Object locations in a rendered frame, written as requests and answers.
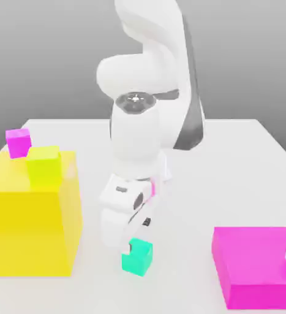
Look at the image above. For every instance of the small magenta cube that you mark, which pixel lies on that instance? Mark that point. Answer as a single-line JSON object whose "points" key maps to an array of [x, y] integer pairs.
{"points": [[18, 144]]}

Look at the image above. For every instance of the small teal cube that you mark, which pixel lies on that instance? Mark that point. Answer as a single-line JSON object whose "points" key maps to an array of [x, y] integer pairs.
{"points": [[139, 260]]}

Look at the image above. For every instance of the large magenta box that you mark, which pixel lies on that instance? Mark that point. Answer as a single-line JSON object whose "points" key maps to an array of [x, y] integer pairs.
{"points": [[255, 265]]}

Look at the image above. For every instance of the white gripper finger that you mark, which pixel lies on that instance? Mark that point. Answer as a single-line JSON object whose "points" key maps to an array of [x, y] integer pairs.
{"points": [[126, 246]]}

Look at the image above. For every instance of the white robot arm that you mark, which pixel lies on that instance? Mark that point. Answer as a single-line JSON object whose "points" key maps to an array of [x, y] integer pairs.
{"points": [[137, 137]]}

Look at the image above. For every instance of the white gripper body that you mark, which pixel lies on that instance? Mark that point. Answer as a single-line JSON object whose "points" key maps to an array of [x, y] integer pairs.
{"points": [[113, 228]]}

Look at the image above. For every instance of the small yellow-green cube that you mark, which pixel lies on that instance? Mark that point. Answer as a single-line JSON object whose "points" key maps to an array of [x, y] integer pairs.
{"points": [[44, 169]]}

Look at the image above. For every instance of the large yellow box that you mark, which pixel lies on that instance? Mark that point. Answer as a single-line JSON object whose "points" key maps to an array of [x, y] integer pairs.
{"points": [[22, 228]]}

